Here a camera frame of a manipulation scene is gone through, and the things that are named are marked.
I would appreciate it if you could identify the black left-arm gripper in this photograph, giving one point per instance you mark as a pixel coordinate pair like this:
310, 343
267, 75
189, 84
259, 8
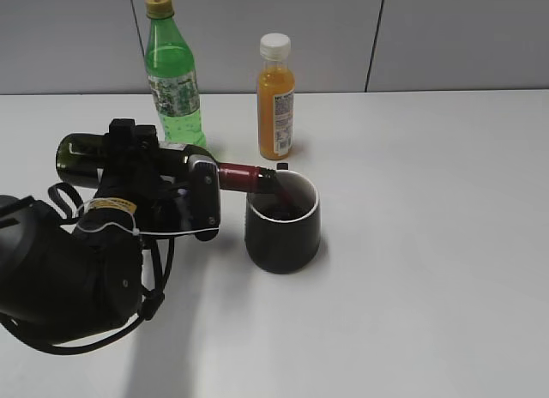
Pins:
131, 179

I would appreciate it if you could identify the orange juice bottle white cap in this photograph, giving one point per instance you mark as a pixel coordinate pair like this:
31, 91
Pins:
275, 97

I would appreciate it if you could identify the black mug white interior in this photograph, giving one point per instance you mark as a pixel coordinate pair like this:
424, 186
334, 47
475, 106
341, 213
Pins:
282, 234

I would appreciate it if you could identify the dark red wine bottle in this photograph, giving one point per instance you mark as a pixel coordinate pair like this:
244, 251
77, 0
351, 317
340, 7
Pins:
81, 157

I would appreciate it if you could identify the green plastic soda bottle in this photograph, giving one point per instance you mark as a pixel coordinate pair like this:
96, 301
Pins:
171, 72

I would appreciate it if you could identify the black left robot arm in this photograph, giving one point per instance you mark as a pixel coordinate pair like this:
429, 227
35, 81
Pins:
90, 265

